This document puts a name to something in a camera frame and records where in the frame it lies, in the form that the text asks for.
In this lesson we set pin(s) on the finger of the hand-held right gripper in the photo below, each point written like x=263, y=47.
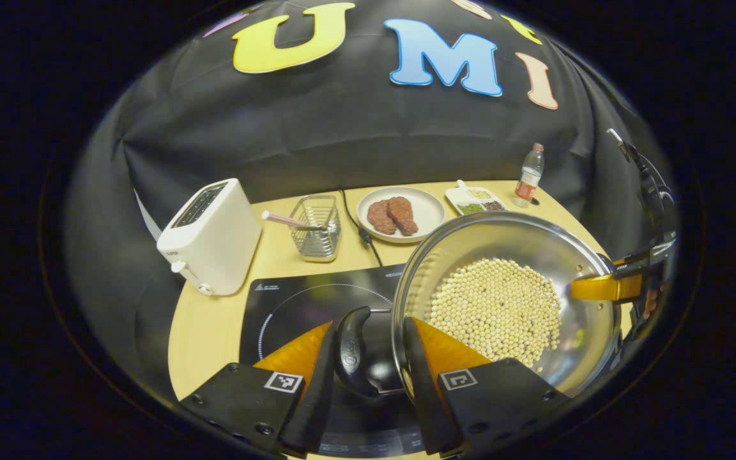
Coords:
x=601, y=287

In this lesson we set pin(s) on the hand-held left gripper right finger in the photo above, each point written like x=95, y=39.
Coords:
x=425, y=396

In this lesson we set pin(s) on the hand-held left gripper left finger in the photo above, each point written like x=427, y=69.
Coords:
x=317, y=396

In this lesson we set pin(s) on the stainless steel pot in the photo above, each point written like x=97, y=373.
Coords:
x=585, y=332

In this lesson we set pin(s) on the black induction cooktop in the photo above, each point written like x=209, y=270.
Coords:
x=304, y=306

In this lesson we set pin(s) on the pile of yellow soybeans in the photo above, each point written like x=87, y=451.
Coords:
x=496, y=313

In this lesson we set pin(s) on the clear water bottle red label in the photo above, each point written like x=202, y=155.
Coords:
x=528, y=179

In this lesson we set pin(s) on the pile of dark beans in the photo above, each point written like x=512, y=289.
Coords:
x=494, y=206

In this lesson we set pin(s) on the pile of green beans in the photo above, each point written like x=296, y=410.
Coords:
x=470, y=208

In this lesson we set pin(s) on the pile of pale grains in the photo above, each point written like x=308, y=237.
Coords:
x=480, y=193

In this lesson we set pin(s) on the white divided dish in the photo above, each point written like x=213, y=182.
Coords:
x=464, y=193

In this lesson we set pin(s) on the pink stick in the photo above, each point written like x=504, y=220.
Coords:
x=278, y=219

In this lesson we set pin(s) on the red meat slice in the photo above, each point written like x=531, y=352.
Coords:
x=403, y=214
x=381, y=217

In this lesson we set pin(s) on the white toaster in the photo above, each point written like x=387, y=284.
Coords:
x=214, y=243

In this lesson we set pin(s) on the white round plate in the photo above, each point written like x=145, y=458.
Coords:
x=429, y=204

